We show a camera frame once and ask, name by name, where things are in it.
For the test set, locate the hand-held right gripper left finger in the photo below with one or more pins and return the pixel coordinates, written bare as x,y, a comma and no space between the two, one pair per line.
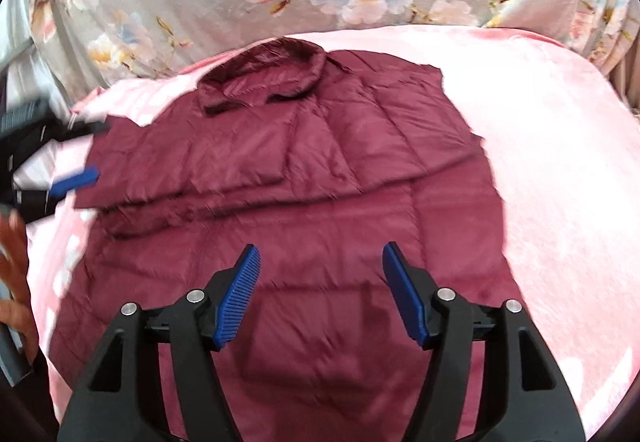
239,291

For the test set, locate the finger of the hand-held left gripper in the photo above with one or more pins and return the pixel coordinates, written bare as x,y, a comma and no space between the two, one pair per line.
75,181
82,128

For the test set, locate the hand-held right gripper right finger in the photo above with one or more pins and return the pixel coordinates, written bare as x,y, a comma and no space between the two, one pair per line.
404,294

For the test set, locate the maroon puffer jacket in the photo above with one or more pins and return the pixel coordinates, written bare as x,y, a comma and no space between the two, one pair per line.
310,202

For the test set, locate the person's left hand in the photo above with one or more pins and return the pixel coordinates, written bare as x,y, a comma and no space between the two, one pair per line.
17,267

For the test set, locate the white cloth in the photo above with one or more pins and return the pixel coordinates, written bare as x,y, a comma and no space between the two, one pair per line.
20,32

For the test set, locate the pink printed blanket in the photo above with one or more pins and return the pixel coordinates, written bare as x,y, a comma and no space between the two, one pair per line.
550,182

